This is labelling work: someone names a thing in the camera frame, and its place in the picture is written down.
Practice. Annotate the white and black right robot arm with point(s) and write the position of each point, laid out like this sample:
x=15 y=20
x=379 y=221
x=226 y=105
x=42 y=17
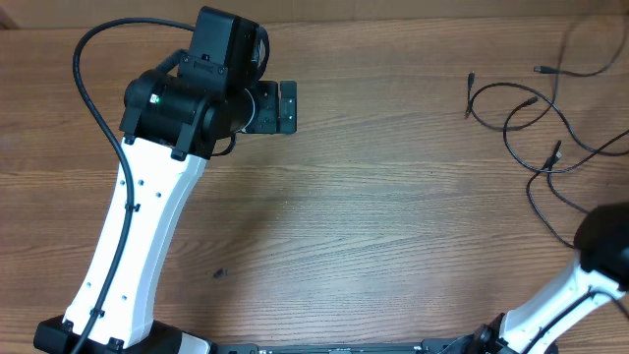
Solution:
x=596 y=275

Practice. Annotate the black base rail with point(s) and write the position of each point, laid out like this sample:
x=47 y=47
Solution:
x=483 y=341

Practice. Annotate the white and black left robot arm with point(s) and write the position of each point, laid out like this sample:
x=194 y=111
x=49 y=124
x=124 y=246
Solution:
x=175 y=114

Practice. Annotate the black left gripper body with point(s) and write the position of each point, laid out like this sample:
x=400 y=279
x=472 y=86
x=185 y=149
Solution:
x=263 y=120

